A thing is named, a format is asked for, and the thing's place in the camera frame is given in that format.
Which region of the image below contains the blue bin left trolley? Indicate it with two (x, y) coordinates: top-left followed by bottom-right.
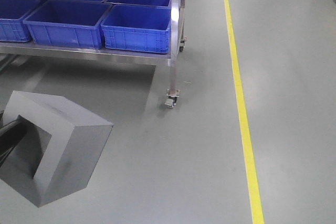
(1, 0), (45, 42)

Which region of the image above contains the blue bin front middle trolley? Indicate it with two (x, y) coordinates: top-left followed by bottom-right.
(23, 0), (112, 49)

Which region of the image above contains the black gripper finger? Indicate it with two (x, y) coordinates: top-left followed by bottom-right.
(1, 120), (26, 165)

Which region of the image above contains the blue bin front right trolley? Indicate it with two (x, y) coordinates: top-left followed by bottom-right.
(101, 5), (171, 54)

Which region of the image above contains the gray hollow cube base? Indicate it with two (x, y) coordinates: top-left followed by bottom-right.
(1, 91), (113, 207)

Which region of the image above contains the steel trolley with casters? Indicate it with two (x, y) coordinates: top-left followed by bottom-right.
(1, 0), (185, 108)

